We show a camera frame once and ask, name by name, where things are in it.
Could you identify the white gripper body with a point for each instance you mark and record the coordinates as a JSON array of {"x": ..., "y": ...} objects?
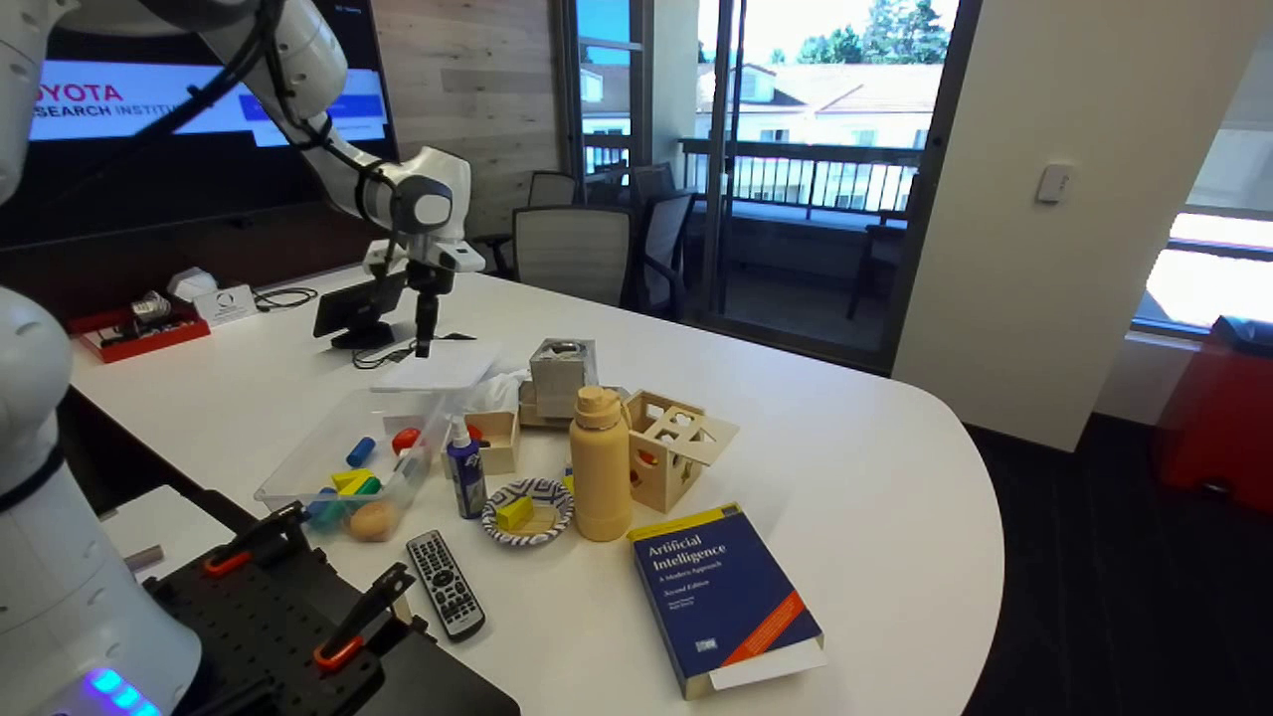
[{"x": 429, "y": 256}]

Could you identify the red toy block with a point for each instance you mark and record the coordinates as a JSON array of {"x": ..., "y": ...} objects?
[{"x": 408, "y": 439}]

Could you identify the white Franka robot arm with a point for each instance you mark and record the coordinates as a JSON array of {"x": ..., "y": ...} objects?
[{"x": 42, "y": 558}]

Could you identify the grey cardboard box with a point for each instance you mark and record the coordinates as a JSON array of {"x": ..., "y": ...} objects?
[{"x": 563, "y": 381}]

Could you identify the small bowl with items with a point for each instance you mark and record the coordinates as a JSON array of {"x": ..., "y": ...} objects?
[{"x": 497, "y": 459}]

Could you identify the clear plastic storage box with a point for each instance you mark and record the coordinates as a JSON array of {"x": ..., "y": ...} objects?
[{"x": 303, "y": 467}]

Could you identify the white small box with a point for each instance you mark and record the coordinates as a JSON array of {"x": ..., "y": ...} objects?
[{"x": 227, "y": 303}]

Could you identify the grey office chair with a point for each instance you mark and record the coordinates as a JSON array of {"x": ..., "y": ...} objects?
[{"x": 571, "y": 251}]

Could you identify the blue toy cylinder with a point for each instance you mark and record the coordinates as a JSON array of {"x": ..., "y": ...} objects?
[{"x": 358, "y": 450}]

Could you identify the yellow flat toy block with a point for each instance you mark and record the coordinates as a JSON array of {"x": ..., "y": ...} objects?
[{"x": 351, "y": 482}]

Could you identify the green toy cylinder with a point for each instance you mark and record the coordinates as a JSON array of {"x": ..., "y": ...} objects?
[{"x": 323, "y": 511}]

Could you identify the tan water bottle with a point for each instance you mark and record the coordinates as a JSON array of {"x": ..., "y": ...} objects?
[{"x": 600, "y": 480}]

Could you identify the dark office chair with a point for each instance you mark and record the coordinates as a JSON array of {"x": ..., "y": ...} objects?
[{"x": 660, "y": 261}]

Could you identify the white small device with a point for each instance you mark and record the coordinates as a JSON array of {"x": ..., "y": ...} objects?
[{"x": 187, "y": 285}]

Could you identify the blue patterned bowl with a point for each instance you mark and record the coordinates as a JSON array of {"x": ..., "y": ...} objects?
[{"x": 549, "y": 525}]

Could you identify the black remote control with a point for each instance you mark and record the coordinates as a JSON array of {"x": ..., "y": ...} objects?
[{"x": 444, "y": 582}]

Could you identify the red tray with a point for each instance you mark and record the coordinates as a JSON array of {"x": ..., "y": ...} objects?
[{"x": 144, "y": 342}]

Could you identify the wooden shape sorter cube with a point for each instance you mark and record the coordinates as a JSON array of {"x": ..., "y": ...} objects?
[{"x": 660, "y": 471}]

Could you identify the black orange bar clamp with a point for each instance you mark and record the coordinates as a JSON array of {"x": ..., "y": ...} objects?
[
  {"x": 252, "y": 544},
  {"x": 358, "y": 617}
]

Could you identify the black perforated mounting board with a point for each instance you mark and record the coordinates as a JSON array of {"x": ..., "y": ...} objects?
[{"x": 262, "y": 641}]

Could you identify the balcony railing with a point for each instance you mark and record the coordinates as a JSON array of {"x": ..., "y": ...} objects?
[{"x": 810, "y": 153}]

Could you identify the blue hardcover book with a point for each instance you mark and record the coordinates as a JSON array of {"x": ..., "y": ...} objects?
[{"x": 717, "y": 598}]

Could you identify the dark balcony chair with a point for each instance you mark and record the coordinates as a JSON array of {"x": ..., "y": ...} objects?
[{"x": 880, "y": 264}]

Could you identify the red bin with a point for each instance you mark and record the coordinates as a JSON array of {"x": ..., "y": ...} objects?
[{"x": 1216, "y": 422}]

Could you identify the black camera on stand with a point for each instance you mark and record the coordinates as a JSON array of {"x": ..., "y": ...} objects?
[{"x": 355, "y": 308}]

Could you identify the wall television screen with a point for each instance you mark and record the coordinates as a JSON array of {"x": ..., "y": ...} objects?
[{"x": 122, "y": 113}]

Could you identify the white wall light switch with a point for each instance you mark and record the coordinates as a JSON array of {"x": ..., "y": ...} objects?
[{"x": 1050, "y": 185}]

